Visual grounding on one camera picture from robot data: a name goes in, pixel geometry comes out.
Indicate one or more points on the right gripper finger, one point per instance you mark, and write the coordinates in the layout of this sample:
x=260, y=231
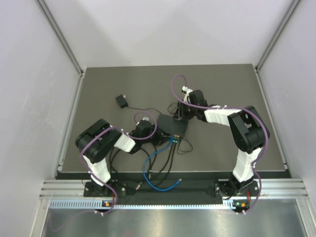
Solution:
x=180, y=105
x=177, y=115

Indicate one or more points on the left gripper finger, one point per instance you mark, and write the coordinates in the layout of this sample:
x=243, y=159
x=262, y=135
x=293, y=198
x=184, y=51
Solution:
x=163, y=140
x=166, y=133

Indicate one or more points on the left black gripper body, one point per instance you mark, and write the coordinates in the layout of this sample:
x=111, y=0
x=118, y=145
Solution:
x=158, y=135

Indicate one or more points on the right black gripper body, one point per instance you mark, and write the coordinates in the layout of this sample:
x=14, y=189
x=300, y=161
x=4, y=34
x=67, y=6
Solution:
x=189, y=112

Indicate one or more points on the black network switch box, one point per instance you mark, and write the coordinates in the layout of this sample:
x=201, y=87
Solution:
x=171, y=126

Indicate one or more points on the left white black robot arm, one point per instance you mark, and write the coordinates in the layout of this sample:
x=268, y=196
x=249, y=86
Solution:
x=98, y=140

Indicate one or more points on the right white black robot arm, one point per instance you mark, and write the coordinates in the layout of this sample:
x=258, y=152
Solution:
x=249, y=133

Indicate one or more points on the black power adapter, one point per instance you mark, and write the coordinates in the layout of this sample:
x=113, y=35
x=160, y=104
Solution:
x=121, y=101

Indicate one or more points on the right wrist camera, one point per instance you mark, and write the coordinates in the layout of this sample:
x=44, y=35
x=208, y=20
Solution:
x=196, y=97

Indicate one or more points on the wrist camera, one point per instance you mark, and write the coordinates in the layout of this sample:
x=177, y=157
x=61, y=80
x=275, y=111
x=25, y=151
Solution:
x=143, y=129
x=196, y=97

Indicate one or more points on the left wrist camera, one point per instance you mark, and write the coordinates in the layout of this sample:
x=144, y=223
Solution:
x=143, y=129

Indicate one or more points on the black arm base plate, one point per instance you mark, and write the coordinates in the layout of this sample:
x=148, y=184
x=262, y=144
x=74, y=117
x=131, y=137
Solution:
x=217, y=189

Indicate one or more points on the grey slotted cable duct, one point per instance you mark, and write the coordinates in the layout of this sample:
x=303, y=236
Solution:
x=102, y=204

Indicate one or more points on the front aluminium frame rail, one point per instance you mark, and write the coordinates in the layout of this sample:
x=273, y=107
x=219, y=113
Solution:
x=271, y=188

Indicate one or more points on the left aluminium frame post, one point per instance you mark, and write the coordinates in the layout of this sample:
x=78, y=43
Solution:
x=60, y=36

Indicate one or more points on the aluminium frame post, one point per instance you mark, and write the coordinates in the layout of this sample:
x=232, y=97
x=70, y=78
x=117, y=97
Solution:
x=277, y=34
x=60, y=36

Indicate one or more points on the right aluminium frame post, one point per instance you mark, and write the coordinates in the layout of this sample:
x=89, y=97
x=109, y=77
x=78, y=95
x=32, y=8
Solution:
x=277, y=34

